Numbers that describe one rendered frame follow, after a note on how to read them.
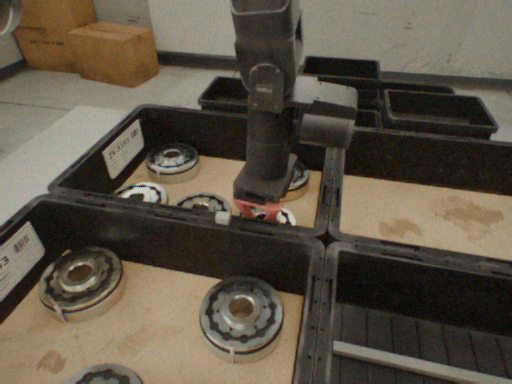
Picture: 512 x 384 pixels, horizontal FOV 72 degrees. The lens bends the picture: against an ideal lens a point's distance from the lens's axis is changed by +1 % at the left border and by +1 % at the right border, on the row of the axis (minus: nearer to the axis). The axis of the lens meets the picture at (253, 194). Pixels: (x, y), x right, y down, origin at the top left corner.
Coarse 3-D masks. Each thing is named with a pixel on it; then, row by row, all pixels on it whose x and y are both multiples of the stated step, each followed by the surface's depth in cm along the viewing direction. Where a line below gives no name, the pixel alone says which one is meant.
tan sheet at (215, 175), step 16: (144, 160) 74; (208, 160) 74; (224, 160) 74; (144, 176) 69; (208, 176) 69; (224, 176) 69; (320, 176) 69; (176, 192) 65; (192, 192) 65; (224, 192) 65; (288, 208) 62; (304, 208) 62; (304, 224) 59
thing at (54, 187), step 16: (176, 112) 70; (192, 112) 69; (208, 112) 69; (224, 112) 69; (112, 128) 64; (96, 144) 59; (80, 160) 56; (64, 176) 52; (64, 192) 50; (80, 192) 49; (144, 208) 47; (160, 208) 47; (176, 208) 47; (192, 208) 47; (320, 208) 47; (240, 224) 45; (256, 224) 44; (272, 224) 45; (288, 224) 44; (320, 224) 44; (320, 240) 44
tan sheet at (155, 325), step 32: (128, 288) 49; (160, 288) 49; (192, 288) 49; (32, 320) 45; (96, 320) 45; (128, 320) 45; (160, 320) 45; (192, 320) 45; (288, 320) 45; (0, 352) 42; (32, 352) 42; (64, 352) 42; (96, 352) 42; (128, 352) 42; (160, 352) 42; (192, 352) 42; (288, 352) 42
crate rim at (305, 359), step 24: (24, 216) 46; (144, 216) 46; (168, 216) 46; (0, 240) 43; (288, 240) 42; (312, 240) 42; (312, 264) 39; (312, 288) 39; (312, 312) 35; (312, 336) 33; (312, 360) 31
